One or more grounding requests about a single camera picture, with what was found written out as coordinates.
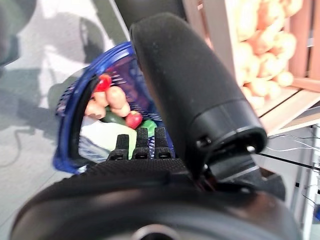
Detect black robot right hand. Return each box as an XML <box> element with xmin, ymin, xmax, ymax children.
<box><xmin>9</xmin><ymin>12</ymin><xmax>302</xmax><ymax>240</ymax></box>

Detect blue plastic shopping basket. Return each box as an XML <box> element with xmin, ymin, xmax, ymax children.
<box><xmin>51</xmin><ymin>41</ymin><xmax>181</xmax><ymax>175</ymax></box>

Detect green toy bell pepper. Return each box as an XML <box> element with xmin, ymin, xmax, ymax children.
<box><xmin>138</xmin><ymin>119</ymin><xmax>158</xmax><ymax>138</ymax></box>

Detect tan toy potato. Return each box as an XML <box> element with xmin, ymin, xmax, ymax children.
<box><xmin>249</xmin><ymin>78</ymin><xmax>273</xmax><ymax>98</ymax></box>
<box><xmin>276</xmin><ymin>70</ymin><xmax>295</xmax><ymax>88</ymax></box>
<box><xmin>271</xmin><ymin>31</ymin><xmax>298</xmax><ymax>59</ymax></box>
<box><xmin>106</xmin><ymin>86</ymin><xmax>131</xmax><ymax>118</ymax></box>
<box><xmin>84</xmin><ymin>98</ymin><xmax>107</xmax><ymax>119</ymax></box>

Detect red apple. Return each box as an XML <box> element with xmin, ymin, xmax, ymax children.
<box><xmin>124</xmin><ymin>110</ymin><xmax>144</xmax><ymax>130</ymax></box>

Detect dark green toy cucumber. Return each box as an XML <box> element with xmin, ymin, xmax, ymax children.
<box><xmin>99</xmin><ymin>109</ymin><xmax>127</xmax><ymax>126</ymax></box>

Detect red toy tomato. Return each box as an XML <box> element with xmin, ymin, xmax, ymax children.
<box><xmin>96</xmin><ymin>73</ymin><xmax>113</xmax><ymax>93</ymax></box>

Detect green plastic toy pieces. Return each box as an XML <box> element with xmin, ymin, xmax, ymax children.
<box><xmin>79</xmin><ymin>119</ymin><xmax>141</xmax><ymax>157</ymax></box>

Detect wooden potato crate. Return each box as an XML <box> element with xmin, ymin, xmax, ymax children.
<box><xmin>186</xmin><ymin>0</ymin><xmax>320</xmax><ymax>118</ymax></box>

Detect white desk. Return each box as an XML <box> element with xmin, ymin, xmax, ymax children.
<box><xmin>274</xmin><ymin>106</ymin><xmax>320</xmax><ymax>240</ymax></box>

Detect silver robot right leg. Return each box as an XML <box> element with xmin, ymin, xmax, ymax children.
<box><xmin>0</xmin><ymin>0</ymin><xmax>35</xmax><ymax>67</ymax></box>

